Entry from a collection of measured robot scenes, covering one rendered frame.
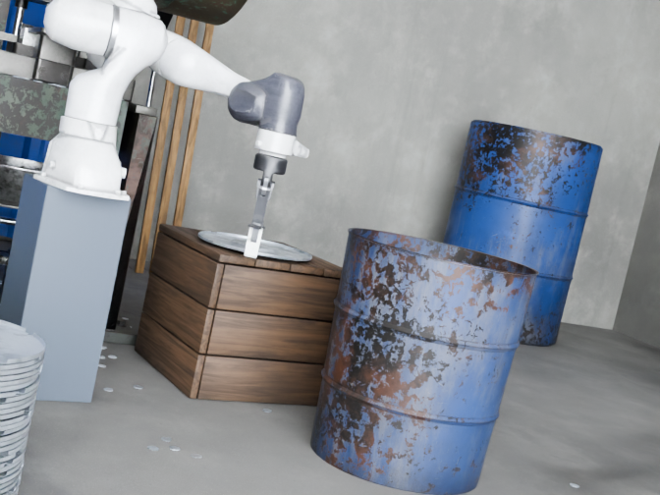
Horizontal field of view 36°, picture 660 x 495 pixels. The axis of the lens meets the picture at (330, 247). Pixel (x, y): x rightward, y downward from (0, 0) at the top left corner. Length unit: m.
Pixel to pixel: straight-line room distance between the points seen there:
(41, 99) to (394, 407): 1.27
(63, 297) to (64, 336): 0.09
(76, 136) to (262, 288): 0.58
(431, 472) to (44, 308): 0.86
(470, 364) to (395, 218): 2.70
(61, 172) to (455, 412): 0.94
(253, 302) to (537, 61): 2.93
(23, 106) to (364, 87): 2.17
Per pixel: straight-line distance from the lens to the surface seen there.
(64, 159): 2.14
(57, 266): 2.15
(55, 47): 2.81
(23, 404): 1.63
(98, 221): 2.15
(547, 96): 5.09
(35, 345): 1.67
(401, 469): 2.09
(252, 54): 4.36
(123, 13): 2.18
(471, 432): 2.13
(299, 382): 2.52
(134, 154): 2.74
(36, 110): 2.74
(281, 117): 2.27
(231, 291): 2.37
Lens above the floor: 0.66
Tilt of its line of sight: 6 degrees down
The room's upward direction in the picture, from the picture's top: 12 degrees clockwise
